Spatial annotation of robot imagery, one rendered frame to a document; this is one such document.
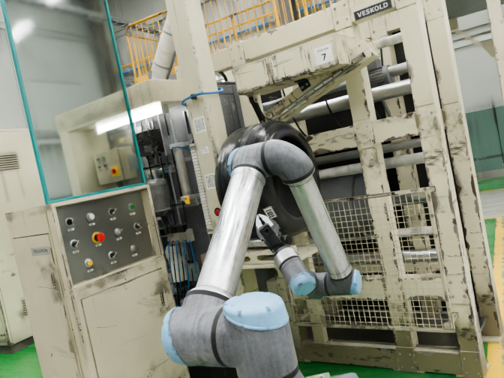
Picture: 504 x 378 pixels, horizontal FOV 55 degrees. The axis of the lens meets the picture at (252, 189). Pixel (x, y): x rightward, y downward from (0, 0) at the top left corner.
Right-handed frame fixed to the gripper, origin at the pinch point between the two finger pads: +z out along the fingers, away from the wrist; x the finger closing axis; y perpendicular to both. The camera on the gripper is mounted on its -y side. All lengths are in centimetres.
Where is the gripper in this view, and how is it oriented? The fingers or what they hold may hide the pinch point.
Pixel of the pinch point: (259, 216)
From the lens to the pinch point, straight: 197.8
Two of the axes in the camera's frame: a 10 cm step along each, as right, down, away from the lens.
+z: -4.3, -6.5, 6.3
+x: 8.4, -5.5, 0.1
